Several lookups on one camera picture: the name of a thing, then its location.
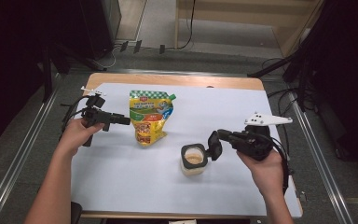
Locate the black chair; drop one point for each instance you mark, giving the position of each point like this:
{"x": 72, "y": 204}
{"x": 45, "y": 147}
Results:
{"x": 76, "y": 214}

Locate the black upright stand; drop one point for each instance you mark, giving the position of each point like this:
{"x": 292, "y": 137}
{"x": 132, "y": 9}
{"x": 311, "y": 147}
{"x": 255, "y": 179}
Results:
{"x": 47, "y": 81}

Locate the person's left hand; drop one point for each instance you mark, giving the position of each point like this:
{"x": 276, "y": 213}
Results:
{"x": 74, "y": 133}

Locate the black tripod stand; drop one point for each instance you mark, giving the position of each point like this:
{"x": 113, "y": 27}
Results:
{"x": 270, "y": 67}

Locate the metal floor rail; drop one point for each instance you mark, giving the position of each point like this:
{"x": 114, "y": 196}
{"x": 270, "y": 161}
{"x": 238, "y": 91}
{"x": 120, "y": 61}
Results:
{"x": 18, "y": 161}
{"x": 167, "y": 72}
{"x": 318, "y": 161}

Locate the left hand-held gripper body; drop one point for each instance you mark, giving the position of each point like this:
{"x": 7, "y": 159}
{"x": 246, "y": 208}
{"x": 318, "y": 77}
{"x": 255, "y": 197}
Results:
{"x": 98, "y": 115}

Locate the yellow green spouted pouch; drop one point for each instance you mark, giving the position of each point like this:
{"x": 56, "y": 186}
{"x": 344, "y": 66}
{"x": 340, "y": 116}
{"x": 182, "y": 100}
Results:
{"x": 150, "y": 118}

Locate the wooden shelf frame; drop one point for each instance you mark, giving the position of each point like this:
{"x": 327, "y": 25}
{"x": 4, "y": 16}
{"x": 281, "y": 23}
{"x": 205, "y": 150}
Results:
{"x": 245, "y": 12}

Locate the white paper sheet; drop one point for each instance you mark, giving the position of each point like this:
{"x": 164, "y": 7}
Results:
{"x": 130, "y": 180}

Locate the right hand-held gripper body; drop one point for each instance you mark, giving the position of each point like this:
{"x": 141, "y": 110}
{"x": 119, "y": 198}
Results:
{"x": 256, "y": 144}

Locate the person's right hand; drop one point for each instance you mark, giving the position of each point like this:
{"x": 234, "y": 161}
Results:
{"x": 267, "y": 174}

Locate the dark curtain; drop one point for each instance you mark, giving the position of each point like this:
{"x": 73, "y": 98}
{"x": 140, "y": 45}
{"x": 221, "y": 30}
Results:
{"x": 348, "y": 77}
{"x": 6, "y": 62}

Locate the clear jar with black lid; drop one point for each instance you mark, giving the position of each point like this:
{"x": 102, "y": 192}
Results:
{"x": 194, "y": 161}

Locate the black tape strip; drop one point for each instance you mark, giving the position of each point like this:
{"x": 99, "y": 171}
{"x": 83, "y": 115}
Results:
{"x": 137, "y": 46}
{"x": 162, "y": 49}
{"x": 124, "y": 46}

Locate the black cabinet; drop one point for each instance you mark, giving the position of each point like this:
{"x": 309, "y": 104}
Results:
{"x": 96, "y": 28}

